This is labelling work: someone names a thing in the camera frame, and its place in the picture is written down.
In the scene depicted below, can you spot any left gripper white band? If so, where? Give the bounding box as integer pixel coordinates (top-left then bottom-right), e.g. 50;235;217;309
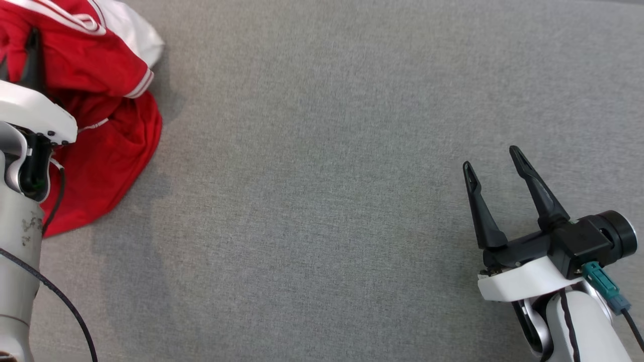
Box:
0;28;78;147

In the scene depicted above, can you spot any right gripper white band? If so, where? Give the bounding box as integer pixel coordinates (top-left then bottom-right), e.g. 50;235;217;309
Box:
462;145;585;303

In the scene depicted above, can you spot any red basketball shorts white stripe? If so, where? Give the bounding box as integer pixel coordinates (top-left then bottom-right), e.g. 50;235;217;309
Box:
40;90;163;238

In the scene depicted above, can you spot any grey fabric sofa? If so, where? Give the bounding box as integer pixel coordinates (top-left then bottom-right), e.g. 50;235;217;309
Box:
0;0;644;362

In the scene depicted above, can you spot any teal plug right camera cable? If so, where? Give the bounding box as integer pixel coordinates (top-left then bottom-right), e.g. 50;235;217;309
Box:
583;261;644;352

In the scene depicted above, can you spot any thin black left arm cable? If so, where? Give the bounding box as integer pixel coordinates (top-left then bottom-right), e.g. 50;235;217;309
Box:
42;158;66;237

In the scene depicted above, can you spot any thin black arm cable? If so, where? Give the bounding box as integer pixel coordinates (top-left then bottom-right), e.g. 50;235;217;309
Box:
558;289;582;362
42;158;66;237

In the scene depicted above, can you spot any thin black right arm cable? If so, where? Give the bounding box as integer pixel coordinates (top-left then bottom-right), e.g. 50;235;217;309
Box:
558;289;582;362

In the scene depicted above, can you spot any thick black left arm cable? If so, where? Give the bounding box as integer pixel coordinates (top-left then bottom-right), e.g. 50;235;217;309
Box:
0;248;98;362

